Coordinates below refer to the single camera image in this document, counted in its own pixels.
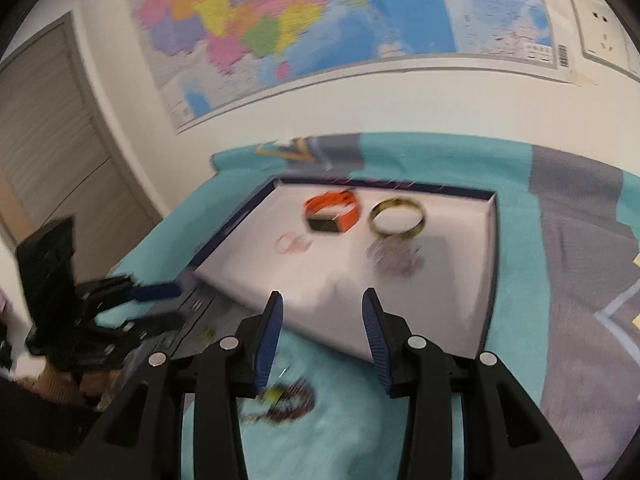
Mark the purple beaded bracelet green flower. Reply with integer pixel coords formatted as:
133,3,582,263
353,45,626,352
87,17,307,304
239,379,316,425

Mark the pink hair tie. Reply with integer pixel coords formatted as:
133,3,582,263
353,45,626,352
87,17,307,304
273,230,315,258

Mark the orange smart watch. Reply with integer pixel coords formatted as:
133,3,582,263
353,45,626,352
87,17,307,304
303,190,361,234

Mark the tortoiseshell bangle bracelet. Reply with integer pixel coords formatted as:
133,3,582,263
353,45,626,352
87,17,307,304
368,197,429,239

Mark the person's left hand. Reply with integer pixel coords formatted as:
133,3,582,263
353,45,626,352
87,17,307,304
34,363,120,405

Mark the teal grey bed sheet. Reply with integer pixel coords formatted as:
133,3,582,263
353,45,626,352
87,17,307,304
117,133,639,479

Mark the grey wooden door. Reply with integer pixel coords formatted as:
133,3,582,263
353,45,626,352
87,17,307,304
1,14,160,281

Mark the dark blue shallow box tray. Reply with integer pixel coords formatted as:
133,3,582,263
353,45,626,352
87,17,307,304
190,177,498,359

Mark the colourful wall map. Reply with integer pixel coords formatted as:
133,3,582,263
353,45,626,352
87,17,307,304
129,0,570,131

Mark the white wall socket panel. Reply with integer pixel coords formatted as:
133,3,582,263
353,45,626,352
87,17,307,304
570,0,639,80

